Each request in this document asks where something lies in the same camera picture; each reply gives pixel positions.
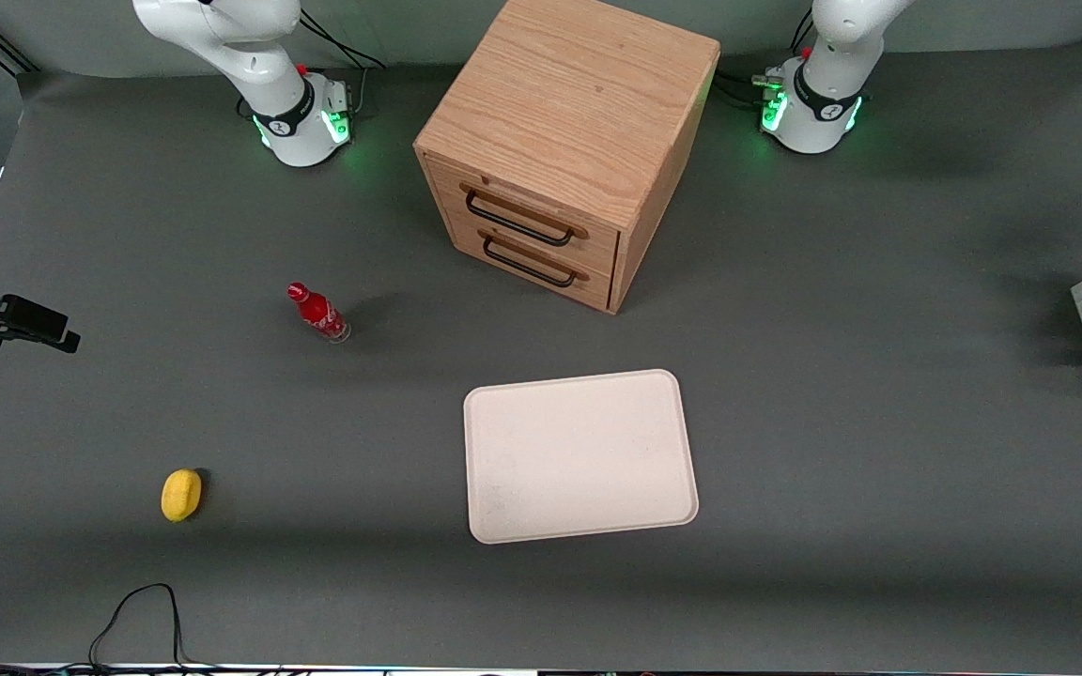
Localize black left arm base cable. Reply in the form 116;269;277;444
718;19;820;112

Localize grey table cover sheet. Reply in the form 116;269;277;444
0;38;1082;675

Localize thin black looped cable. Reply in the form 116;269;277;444
87;583;223;673

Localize red cola bottle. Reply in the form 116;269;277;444
286;282;352;345

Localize yellow lemon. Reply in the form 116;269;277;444
161;469;204;524

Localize cream plastic tray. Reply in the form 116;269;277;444
463;369;700;545

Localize black right arm base cable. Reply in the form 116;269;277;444
237;9;388;121

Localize wooden two-drawer cabinet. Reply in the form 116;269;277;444
413;0;721;316

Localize wooden drawer front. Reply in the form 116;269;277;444
426;153;623;279
447;210;616;313

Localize black arm base cable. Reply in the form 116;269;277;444
237;9;388;121
718;19;820;112

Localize black metal drawer handle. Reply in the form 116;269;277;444
478;230;591;288
459;183;590;249

